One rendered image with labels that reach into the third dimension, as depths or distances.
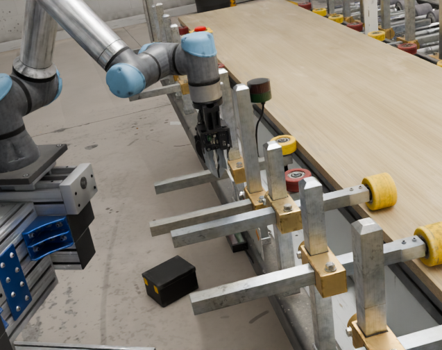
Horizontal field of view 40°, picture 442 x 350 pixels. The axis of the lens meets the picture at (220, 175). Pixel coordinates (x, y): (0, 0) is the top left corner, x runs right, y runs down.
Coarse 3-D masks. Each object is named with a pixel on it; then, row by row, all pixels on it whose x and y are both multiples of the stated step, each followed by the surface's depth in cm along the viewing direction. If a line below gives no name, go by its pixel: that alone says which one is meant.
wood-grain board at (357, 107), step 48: (240, 48) 302; (288, 48) 289; (336, 48) 276; (384, 48) 264; (288, 96) 226; (336, 96) 218; (384, 96) 211; (432, 96) 204; (336, 144) 180; (384, 144) 175; (432, 144) 170; (432, 192) 146; (384, 240) 135; (432, 288) 117
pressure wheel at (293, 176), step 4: (296, 168) 168; (300, 168) 168; (284, 172) 167; (288, 172) 166; (292, 172) 167; (296, 172) 165; (300, 172) 166; (304, 172) 166; (308, 172) 165; (288, 176) 164; (292, 176) 165; (296, 176) 164; (300, 176) 164; (304, 176) 163; (308, 176) 162; (288, 180) 162; (292, 180) 162; (296, 180) 162; (288, 184) 163; (292, 184) 162; (296, 184) 162; (288, 188) 163; (292, 188) 163; (296, 188) 162
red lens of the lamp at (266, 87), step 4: (248, 84) 155; (260, 84) 154; (264, 84) 154; (268, 84) 155; (252, 88) 155; (256, 88) 154; (260, 88) 154; (264, 88) 154; (268, 88) 155; (252, 92) 155; (256, 92) 155; (260, 92) 154
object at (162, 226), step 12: (288, 192) 166; (228, 204) 165; (240, 204) 164; (180, 216) 163; (192, 216) 162; (204, 216) 162; (216, 216) 163; (228, 216) 164; (156, 228) 160; (168, 228) 161
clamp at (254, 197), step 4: (244, 188) 170; (248, 192) 167; (256, 192) 166; (260, 192) 166; (264, 192) 166; (248, 196) 166; (252, 196) 165; (256, 196) 165; (252, 200) 163; (256, 200) 162; (252, 204) 163; (256, 204) 160; (260, 204) 160; (256, 208) 160; (260, 208) 161
